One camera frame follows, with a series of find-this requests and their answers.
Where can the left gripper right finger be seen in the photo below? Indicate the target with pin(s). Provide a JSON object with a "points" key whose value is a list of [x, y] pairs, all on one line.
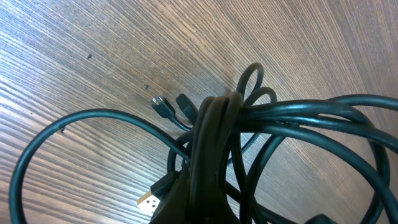
{"points": [[221, 212]]}

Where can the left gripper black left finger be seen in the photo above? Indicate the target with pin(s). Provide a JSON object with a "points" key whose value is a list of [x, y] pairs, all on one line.
{"points": [[172, 190]]}

